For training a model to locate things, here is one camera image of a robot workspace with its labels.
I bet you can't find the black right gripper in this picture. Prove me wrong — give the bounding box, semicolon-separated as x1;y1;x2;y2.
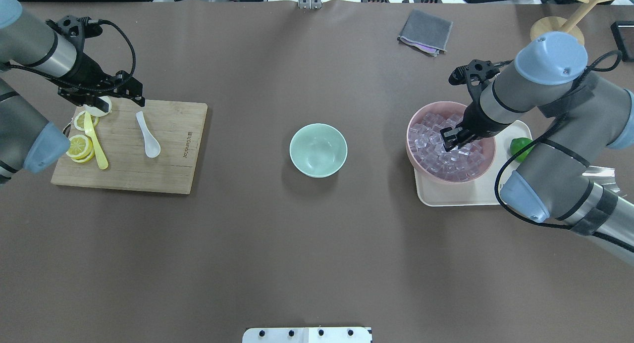
440;102;513;152

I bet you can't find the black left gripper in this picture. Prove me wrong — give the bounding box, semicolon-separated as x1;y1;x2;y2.
57;54;146;111

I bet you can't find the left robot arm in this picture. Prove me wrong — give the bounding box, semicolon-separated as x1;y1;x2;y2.
0;0;146;184

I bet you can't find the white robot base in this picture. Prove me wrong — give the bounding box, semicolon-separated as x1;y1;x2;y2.
242;326;373;343

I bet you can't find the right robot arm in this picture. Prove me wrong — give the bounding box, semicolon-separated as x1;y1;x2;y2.
441;31;634;265

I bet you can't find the pile of clear ice cubes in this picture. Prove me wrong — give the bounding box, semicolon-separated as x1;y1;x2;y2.
408;113;486;182

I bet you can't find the pink bowl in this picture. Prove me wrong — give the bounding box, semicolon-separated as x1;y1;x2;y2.
406;101;495;183

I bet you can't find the mint green bowl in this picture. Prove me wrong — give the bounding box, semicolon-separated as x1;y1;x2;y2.
288;123;348;178

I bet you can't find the steel ice scoop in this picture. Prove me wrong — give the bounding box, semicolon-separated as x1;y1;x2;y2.
582;166;621;194

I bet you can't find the yellow plastic knife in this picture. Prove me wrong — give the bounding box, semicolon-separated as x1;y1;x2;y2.
83;111;109;171

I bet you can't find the lemon slice near bun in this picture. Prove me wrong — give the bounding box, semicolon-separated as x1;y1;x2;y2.
73;110;99;132

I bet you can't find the wooden cutting board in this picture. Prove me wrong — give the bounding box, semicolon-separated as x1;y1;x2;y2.
51;98;208;195

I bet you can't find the cream plastic tray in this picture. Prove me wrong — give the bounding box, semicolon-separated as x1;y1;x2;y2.
414;120;532;207

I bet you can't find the lemon slice stack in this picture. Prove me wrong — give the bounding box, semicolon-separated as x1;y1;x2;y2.
65;135;95;163

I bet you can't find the green lime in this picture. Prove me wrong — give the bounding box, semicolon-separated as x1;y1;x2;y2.
509;137;534;163

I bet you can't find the grey folded cloth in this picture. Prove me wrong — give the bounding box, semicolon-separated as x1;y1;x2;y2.
397;10;453;57

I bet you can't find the wooden cup stand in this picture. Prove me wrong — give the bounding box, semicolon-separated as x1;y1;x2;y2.
529;0;614;46

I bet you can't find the black tray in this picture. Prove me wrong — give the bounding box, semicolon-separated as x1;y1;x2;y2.
610;20;634;62

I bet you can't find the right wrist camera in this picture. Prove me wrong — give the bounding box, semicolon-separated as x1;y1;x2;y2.
448;59;505;86

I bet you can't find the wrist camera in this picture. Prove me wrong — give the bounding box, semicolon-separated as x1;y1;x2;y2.
45;14;104;40
448;59;505;86

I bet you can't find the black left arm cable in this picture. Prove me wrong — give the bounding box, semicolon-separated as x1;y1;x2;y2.
0;19;137;86

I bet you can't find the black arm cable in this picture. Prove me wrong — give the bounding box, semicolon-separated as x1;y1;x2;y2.
494;50;634;248
0;19;137;86

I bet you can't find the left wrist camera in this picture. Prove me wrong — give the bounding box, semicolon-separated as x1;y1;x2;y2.
45;14;104;40

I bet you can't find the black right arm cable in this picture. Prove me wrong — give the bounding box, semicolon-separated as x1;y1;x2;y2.
494;50;634;248

